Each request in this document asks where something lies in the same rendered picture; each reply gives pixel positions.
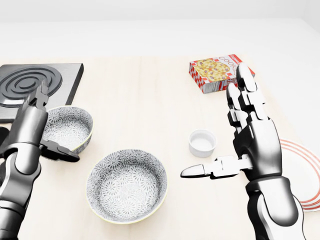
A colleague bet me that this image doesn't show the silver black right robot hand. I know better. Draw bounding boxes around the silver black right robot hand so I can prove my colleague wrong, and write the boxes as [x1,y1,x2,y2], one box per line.
[180,62,284,183]

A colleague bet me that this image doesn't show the white plate with red rings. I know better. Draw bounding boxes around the white plate with red rings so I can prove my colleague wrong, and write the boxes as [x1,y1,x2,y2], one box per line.
[278,138,320,214]

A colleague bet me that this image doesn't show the flat dark stove plate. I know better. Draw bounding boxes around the flat dark stove plate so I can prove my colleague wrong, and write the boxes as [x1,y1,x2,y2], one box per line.
[0,63,85,124]

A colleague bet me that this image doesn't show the patterned black white bowl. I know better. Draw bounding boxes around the patterned black white bowl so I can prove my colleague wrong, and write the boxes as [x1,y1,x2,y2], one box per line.
[86,149,169,225]
[40,105,94,155]

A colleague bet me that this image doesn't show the small white ramekin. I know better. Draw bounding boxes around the small white ramekin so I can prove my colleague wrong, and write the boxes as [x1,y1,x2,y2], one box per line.
[188,128,218,159]

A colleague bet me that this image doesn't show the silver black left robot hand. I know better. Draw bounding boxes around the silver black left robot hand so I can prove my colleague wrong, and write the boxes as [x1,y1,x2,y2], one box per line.
[9,79,81,163]

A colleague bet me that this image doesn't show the red white cookie box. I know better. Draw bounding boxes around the red white cookie box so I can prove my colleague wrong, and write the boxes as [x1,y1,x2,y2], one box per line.
[188,54,256,95]

